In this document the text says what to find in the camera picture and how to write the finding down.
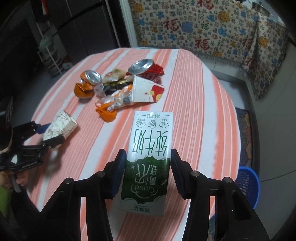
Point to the orange white striped tablecloth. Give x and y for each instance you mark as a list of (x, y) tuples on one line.
[(196, 115)]

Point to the patterned floor mat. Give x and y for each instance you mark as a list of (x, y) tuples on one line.
[(245, 139)]

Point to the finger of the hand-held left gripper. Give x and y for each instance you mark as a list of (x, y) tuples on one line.
[(30, 127), (46, 144)]

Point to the crumpled snack wrappers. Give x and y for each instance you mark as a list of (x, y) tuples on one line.
[(107, 100)]

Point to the white tiered storage rack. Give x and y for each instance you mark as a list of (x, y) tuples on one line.
[(49, 58)]

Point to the orange white striped wrapper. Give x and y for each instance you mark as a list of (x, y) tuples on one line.
[(123, 91)]

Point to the grey refrigerator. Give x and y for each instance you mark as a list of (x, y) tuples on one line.
[(87, 27)]

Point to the floral paper box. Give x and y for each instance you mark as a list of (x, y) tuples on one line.
[(62, 122)]

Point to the orange crumpled wrapper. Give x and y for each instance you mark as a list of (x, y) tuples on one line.
[(107, 114)]

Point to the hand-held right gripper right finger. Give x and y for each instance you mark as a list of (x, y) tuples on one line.
[(177, 171)]

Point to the person's left hand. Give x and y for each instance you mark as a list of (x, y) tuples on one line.
[(22, 179)]

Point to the small printed cloth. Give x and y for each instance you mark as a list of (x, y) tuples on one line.
[(266, 58)]

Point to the yellow green snack packet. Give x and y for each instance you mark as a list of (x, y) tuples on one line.
[(114, 73)]

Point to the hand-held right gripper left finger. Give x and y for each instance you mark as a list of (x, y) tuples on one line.
[(119, 166)]

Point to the black gold foil wrapper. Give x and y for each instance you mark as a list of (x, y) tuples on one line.
[(116, 84)]

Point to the large printed cloth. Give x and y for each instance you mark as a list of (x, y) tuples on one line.
[(185, 23)]

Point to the green white milk carton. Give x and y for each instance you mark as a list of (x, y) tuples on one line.
[(148, 143)]

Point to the crushed red can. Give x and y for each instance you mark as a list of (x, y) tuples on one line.
[(141, 66)]

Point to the white red paper cup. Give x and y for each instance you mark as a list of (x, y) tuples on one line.
[(143, 90)]

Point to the blue plastic mesh basket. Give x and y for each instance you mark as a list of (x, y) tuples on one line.
[(247, 185)]

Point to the crushed orange can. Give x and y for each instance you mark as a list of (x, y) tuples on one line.
[(91, 77)]

